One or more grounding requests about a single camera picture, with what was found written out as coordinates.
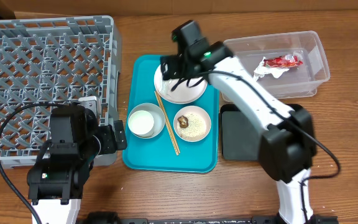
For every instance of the pink bowl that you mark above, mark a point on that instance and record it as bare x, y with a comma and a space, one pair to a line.
193, 109

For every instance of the small white cup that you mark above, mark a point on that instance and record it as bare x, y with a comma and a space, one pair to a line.
141, 123

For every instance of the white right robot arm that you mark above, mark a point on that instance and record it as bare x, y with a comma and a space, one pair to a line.
284, 132

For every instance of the red snack wrapper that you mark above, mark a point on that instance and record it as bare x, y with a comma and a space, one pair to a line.
284, 61

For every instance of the grey dishwasher rack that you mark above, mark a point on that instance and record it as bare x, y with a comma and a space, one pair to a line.
55, 60

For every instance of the brown food scrap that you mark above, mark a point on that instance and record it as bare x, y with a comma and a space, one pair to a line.
183, 122

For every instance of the pile of rice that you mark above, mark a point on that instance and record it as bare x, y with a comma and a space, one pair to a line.
196, 128

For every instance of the black waste tray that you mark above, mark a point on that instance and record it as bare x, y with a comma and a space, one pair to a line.
241, 140

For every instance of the clear plastic waste bin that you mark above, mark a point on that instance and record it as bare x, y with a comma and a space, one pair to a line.
298, 82

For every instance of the white round plate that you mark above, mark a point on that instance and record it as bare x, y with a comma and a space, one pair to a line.
183, 94

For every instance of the white napkin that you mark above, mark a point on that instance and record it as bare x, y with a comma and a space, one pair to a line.
262, 70

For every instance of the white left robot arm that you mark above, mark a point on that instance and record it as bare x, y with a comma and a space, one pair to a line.
63, 166

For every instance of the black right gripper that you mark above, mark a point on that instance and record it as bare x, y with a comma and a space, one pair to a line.
169, 70

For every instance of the grey-white bowl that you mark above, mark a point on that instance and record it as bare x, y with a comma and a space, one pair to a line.
156, 112

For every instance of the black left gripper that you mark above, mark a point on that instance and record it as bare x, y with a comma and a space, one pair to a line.
110, 145

